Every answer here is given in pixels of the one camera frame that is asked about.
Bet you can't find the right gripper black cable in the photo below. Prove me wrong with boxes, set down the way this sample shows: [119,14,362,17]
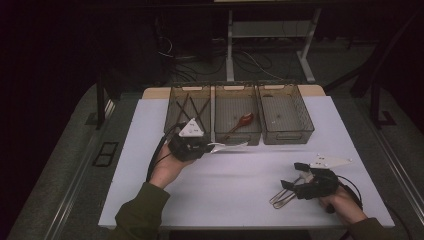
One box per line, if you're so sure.
[336,174,364,211]

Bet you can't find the black upright stand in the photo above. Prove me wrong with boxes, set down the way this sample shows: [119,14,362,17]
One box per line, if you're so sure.
[368,79,398,130]
[84,66,116,131]

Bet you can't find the brown wooden spoon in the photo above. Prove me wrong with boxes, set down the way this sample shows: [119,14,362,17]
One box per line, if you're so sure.
[223,112,255,140]

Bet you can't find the white metal desk frame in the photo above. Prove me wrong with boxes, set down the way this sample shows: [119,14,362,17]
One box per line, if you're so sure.
[225,8,323,84]

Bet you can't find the metal floor rail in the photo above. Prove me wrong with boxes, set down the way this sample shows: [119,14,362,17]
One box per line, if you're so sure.
[43,99,116,240]
[363,123,424,218]

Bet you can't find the person's left hand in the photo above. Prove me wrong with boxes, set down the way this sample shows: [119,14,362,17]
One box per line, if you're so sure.
[148,143,196,190]

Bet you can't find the white ceramic spoon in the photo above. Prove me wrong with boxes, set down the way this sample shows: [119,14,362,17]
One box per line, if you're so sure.
[209,141,250,154]

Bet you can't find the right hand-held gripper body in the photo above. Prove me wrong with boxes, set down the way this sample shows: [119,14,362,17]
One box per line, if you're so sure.
[294,153,353,200]

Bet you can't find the black diagonal bar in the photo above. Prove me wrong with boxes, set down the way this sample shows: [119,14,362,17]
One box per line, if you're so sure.
[323,13,422,101]

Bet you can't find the person's right hand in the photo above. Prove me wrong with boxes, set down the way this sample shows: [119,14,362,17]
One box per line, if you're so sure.
[318,188,368,226]

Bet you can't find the smoky plastic bin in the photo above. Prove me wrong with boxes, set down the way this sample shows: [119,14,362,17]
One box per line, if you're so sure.
[257,81,315,146]
[163,83,212,147]
[214,83,263,147]

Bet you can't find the black floor cables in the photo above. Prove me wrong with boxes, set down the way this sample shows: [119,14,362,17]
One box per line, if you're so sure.
[156,33,274,83]

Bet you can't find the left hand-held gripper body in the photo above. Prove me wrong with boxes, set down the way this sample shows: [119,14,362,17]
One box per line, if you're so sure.
[167,117,210,163]

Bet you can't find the white floor cable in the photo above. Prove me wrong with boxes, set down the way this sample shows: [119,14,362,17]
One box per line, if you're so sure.
[238,49,284,81]

